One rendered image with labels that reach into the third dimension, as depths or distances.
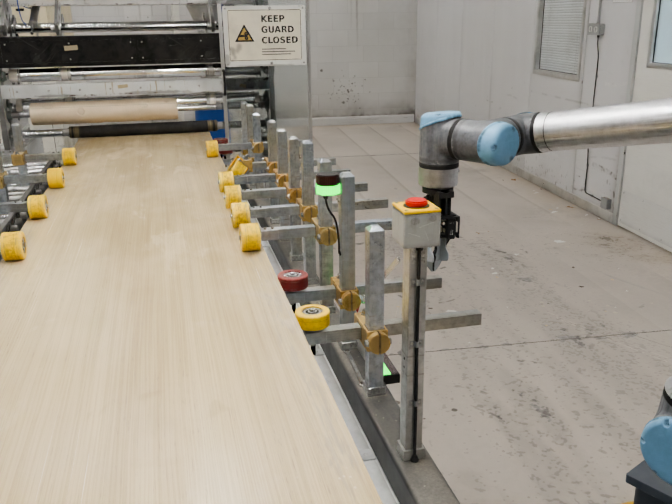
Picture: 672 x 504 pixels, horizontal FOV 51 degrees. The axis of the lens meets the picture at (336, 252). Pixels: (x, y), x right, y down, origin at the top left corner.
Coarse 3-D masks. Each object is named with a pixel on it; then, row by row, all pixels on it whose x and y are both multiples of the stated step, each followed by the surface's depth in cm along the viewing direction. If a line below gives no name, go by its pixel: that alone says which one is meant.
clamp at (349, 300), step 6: (336, 276) 194; (336, 282) 189; (336, 288) 187; (336, 294) 188; (342, 294) 183; (348, 294) 182; (354, 294) 182; (336, 300) 188; (342, 300) 182; (348, 300) 182; (354, 300) 182; (360, 300) 183; (342, 306) 184; (348, 306) 182; (354, 306) 183
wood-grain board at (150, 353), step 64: (64, 192) 279; (128, 192) 277; (192, 192) 276; (64, 256) 203; (128, 256) 203; (192, 256) 202; (256, 256) 201; (0, 320) 161; (64, 320) 160; (128, 320) 160; (192, 320) 159; (256, 320) 159; (0, 384) 132; (64, 384) 132; (128, 384) 132; (192, 384) 132; (256, 384) 131; (320, 384) 131; (0, 448) 113; (64, 448) 112; (128, 448) 112; (192, 448) 112; (256, 448) 112; (320, 448) 112
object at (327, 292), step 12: (432, 276) 195; (312, 288) 188; (324, 288) 188; (360, 288) 189; (384, 288) 191; (396, 288) 192; (432, 288) 195; (288, 300) 185; (300, 300) 186; (312, 300) 187
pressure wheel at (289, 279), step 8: (280, 272) 186; (288, 272) 187; (296, 272) 187; (304, 272) 186; (280, 280) 183; (288, 280) 182; (296, 280) 182; (304, 280) 183; (288, 288) 182; (296, 288) 182; (304, 288) 184
